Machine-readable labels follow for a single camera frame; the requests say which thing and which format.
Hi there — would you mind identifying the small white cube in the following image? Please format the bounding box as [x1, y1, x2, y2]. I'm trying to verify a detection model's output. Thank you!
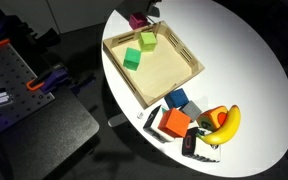
[137, 112, 143, 119]

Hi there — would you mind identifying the yellow banana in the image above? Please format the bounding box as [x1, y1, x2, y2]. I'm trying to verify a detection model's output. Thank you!
[199, 105, 241, 145]

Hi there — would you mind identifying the purple clamp with orange tip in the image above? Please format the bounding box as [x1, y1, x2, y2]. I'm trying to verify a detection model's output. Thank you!
[26, 64, 96, 94]

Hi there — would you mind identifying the grey block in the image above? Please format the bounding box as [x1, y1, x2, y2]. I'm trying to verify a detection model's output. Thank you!
[180, 101, 202, 122]

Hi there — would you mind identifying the dark clamp with orange tip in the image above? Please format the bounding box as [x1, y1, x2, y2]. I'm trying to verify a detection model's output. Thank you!
[0, 15, 61, 47]

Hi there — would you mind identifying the grey perforated metal plate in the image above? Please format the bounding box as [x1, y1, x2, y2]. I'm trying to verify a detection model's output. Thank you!
[0, 44, 55, 133]

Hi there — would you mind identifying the wooden crate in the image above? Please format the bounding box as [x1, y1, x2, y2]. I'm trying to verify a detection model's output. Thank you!
[103, 21, 204, 109]

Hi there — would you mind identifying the blue block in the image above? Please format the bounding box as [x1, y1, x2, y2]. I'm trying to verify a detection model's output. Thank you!
[164, 88, 189, 108]

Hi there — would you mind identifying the black white box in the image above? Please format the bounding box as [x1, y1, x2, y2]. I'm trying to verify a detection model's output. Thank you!
[143, 105, 174, 143]
[182, 127, 221, 162]

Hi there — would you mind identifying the black white box left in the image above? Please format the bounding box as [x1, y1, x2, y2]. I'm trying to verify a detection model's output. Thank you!
[143, 105, 174, 143]

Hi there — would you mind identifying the orange block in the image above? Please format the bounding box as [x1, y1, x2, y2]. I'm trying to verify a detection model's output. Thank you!
[158, 108, 191, 138]

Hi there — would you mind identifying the black table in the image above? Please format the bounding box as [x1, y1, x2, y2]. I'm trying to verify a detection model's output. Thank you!
[0, 88, 99, 180]

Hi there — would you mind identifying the pink block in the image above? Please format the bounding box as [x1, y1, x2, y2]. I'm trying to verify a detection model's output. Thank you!
[129, 12, 148, 30]

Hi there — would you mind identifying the black white box right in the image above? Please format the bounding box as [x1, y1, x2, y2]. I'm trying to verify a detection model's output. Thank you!
[182, 127, 221, 162]

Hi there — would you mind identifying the dark green block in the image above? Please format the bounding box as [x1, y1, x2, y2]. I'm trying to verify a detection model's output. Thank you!
[123, 48, 141, 71]

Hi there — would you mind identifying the light green block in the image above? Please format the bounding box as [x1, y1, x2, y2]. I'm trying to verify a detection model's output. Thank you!
[138, 32, 157, 52]

